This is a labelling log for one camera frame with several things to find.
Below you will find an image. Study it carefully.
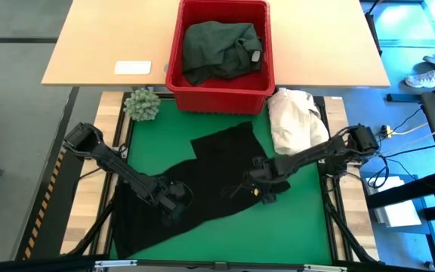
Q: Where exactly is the light wooden desk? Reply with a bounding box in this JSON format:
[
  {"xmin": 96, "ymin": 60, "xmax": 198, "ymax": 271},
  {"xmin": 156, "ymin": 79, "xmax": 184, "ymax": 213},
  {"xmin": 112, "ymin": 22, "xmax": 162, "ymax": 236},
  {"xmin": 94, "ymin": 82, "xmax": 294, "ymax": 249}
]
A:
[{"xmin": 41, "ymin": 0, "xmax": 391, "ymax": 88}]

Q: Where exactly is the green work mat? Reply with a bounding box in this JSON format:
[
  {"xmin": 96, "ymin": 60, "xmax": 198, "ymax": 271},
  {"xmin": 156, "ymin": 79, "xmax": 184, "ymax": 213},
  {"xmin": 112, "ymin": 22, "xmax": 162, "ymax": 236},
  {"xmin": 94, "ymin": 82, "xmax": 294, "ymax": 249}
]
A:
[{"xmin": 66, "ymin": 90, "xmax": 379, "ymax": 272}]

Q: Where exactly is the black floor cable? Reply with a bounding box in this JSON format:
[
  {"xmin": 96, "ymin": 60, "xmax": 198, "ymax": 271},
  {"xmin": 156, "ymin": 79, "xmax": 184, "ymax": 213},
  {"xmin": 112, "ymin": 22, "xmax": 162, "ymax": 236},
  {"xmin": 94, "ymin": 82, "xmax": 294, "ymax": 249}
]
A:
[{"xmin": 375, "ymin": 140, "xmax": 435, "ymax": 159}]

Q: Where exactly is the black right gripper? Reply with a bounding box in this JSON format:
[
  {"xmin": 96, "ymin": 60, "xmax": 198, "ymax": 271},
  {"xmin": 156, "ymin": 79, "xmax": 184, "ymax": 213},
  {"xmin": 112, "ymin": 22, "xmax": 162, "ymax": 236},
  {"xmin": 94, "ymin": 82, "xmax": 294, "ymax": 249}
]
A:
[{"xmin": 239, "ymin": 156, "xmax": 298, "ymax": 205}]

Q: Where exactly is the red ribbed plastic bin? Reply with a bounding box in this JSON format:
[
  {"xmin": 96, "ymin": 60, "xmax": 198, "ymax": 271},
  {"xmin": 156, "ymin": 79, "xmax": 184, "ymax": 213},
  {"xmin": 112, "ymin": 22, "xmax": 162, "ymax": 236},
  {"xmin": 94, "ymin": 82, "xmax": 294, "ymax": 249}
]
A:
[{"xmin": 165, "ymin": 0, "xmax": 276, "ymax": 116}]

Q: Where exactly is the dark green garment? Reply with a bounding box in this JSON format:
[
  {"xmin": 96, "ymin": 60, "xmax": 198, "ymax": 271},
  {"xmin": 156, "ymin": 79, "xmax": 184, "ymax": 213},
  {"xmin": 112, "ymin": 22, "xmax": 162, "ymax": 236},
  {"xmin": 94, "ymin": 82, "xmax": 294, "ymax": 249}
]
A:
[{"xmin": 182, "ymin": 21, "xmax": 264, "ymax": 86}]

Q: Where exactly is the beige garment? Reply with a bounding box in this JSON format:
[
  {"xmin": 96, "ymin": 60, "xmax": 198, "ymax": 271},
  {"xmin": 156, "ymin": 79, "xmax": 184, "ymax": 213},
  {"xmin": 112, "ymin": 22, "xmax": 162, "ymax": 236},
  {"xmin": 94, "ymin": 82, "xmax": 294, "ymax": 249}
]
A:
[{"xmin": 266, "ymin": 88, "xmax": 330, "ymax": 156}]

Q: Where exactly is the black hazard-striped floor plate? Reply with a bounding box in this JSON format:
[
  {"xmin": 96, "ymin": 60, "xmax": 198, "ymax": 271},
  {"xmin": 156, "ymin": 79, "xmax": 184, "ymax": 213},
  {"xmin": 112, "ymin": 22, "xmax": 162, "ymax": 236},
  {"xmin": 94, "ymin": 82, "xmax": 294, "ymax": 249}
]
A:
[{"xmin": 15, "ymin": 150, "xmax": 85, "ymax": 261}]

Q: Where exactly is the green spiky plant ornament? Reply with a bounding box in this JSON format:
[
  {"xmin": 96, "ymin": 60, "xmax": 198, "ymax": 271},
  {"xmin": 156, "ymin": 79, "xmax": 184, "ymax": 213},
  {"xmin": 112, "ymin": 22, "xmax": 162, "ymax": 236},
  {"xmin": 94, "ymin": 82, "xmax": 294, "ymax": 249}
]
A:
[{"xmin": 122, "ymin": 88, "xmax": 162, "ymax": 122}]

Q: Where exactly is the black garment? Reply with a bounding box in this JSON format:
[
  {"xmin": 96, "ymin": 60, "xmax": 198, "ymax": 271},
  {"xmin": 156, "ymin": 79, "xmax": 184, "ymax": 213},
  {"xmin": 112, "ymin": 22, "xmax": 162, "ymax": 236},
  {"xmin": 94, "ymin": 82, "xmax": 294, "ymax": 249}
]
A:
[{"xmin": 111, "ymin": 120, "xmax": 292, "ymax": 260}]

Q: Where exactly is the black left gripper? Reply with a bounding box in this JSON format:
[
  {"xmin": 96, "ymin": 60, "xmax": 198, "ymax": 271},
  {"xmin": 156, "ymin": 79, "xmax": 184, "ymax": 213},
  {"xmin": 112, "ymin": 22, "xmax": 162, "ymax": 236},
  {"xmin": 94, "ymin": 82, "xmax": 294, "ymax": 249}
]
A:
[{"xmin": 153, "ymin": 180, "xmax": 195, "ymax": 227}]

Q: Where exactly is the wooden side board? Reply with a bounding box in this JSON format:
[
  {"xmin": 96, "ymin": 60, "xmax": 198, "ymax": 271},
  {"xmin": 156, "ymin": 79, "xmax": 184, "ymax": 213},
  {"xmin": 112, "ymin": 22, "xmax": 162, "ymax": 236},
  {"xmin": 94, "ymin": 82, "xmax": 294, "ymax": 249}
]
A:
[
  {"xmin": 60, "ymin": 91, "xmax": 124, "ymax": 256},
  {"xmin": 322, "ymin": 96, "xmax": 379, "ymax": 261}
]

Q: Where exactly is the white box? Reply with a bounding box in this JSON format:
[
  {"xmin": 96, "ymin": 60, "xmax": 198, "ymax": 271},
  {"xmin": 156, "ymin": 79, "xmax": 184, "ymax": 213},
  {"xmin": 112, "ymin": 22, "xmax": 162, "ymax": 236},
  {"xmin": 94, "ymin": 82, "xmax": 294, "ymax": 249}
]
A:
[{"xmin": 368, "ymin": 175, "xmax": 423, "ymax": 227}]

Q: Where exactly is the white rectangular pad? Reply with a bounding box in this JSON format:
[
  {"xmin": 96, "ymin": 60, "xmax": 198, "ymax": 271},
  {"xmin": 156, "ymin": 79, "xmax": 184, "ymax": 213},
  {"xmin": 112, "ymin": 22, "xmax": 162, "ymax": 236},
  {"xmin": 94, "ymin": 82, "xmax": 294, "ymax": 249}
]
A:
[{"xmin": 113, "ymin": 60, "xmax": 152, "ymax": 76}]

